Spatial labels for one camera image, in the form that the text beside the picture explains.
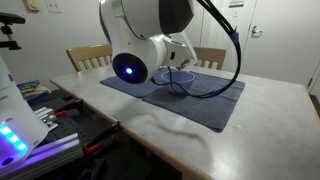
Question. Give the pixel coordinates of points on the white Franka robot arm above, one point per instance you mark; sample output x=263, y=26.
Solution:
x=133, y=30

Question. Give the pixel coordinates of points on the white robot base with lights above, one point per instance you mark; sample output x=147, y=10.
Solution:
x=16, y=110

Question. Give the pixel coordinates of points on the blue plastic bowl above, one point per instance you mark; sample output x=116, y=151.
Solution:
x=181, y=80

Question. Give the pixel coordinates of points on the dark blue cloth mat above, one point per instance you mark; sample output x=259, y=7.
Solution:
x=133, y=90
x=206, y=106

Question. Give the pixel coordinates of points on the light wooden slatted chair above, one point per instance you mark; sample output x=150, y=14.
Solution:
x=83, y=53
x=213, y=55

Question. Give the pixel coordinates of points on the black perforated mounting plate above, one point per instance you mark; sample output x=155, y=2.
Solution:
x=73, y=128

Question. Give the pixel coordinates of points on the silver metal blocks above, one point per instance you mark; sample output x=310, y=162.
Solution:
x=45, y=115

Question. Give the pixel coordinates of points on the beige folded towel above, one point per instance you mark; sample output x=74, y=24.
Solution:
x=36, y=92

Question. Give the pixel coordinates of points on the blue folded towel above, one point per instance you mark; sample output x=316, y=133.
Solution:
x=28, y=83

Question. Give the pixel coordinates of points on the small white wall switch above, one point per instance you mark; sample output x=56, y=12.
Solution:
x=235, y=14

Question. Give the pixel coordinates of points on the white wall sign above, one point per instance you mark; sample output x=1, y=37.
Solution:
x=236, y=3

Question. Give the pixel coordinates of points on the aluminium extrusion rail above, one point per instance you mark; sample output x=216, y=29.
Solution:
x=53, y=150

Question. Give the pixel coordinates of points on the beige wall thermostat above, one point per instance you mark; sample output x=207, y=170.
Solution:
x=32, y=5

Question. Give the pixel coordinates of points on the black camera on stand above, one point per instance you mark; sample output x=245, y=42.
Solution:
x=10, y=18

